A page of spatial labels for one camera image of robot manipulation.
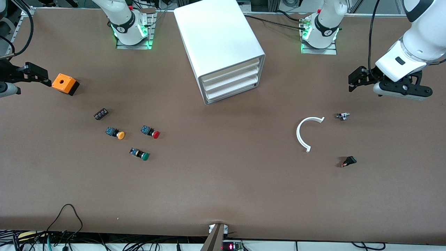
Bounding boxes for white lowest cabinet drawer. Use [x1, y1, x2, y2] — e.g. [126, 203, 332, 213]
[205, 75, 260, 103]

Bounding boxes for green push button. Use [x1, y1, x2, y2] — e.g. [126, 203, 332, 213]
[129, 148, 150, 161]

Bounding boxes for yellow push button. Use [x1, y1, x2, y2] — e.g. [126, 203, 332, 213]
[106, 127, 125, 140]

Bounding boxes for red push button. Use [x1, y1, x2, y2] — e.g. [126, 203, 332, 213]
[141, 125, 160, 139]

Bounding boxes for white middle cabinet drawer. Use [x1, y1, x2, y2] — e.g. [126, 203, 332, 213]
[203, 66, 260, 93]

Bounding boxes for white highest cabinet drawer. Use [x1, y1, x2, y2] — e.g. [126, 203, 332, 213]
[201, 58, 260, 84]

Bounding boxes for white three-drawer cabinet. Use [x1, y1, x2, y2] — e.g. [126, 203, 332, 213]
[174, 0, 266, 105]

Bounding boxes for orange box with black base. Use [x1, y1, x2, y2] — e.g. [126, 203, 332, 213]
[51, 73, 80, 96]

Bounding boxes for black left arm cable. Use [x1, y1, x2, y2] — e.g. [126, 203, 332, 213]
[368, 0, 382, 72]

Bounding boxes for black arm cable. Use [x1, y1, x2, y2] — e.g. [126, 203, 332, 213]
[0, 0, 34, 59]
[368, 0, 382, 72]

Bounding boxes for long aluminium frame rail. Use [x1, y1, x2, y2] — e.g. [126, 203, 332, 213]
[0, 14, 26, 72]

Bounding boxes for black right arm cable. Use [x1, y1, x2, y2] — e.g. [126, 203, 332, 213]
[0, 0, 34, 59]

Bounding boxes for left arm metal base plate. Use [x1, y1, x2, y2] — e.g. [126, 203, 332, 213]
[300, 31, 338, 55]

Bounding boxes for short aluminium frame profile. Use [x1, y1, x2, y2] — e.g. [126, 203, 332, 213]
[10, 0, 35, 16]

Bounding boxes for white semicircular plastic bracket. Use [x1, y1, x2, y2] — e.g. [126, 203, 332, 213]
[296, 117, 325, 153]

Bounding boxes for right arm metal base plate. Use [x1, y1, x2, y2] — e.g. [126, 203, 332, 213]
[116, 21, 156, 50]

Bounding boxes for black cable on tabletop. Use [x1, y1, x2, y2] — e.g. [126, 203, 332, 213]
[243, 14, 307, 32]

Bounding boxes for black looped cable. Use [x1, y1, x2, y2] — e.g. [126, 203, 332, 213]
[45, 204, 84, 241]

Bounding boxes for tangled cable bundle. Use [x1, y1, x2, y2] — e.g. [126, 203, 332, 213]
[0, 230, 209, 251]

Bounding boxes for brown camera pole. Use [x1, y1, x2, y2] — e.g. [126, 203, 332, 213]
[200, 223, 228, 251]

